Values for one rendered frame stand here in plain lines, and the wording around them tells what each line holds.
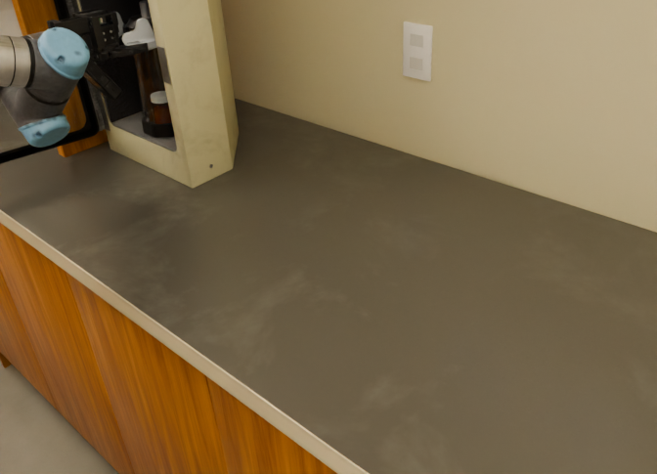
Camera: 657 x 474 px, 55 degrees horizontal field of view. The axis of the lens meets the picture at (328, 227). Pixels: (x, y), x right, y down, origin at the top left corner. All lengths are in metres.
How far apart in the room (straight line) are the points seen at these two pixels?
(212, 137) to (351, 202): 0.33
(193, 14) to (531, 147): 0.69
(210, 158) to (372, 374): 0.67
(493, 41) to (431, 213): 0.34
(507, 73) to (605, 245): 0.37
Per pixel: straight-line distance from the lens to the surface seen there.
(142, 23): 1.32
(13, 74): 1.06
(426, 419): 0.82
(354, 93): 1.52
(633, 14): 1.16
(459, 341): 0.93
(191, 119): 1.30
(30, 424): 2.32
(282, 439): 0.96
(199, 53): 1.29
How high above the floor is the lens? 1.56
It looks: 32 degrees down
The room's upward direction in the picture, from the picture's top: 4 degrees counter-clockwise
